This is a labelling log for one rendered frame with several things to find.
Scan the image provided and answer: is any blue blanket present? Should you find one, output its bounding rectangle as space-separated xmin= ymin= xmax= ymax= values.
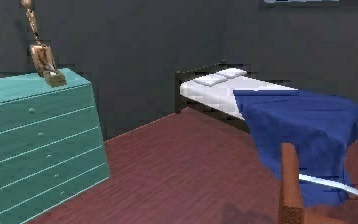
xmin=232 ymin=88 xmax=358 ymax=208

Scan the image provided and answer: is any dark wooden bed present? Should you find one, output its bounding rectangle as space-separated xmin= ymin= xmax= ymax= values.
xmin=174 ymin=60 xmax=300 ymax=134

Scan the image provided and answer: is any teal chest of drawers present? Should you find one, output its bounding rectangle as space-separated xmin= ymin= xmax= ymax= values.
xmin=0 ymin=67 xmax=111 ymax=224

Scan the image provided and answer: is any brown wooden chair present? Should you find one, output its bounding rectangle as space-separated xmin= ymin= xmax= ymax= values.
xmin=277 ymin=142 xmax=358 ymax=224

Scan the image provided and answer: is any white pillow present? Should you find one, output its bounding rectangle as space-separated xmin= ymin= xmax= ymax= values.
xmin=192 ymin=73 xmax=229 ymax=88
xmin=215 ymin=67 xmax=248 ymax=80

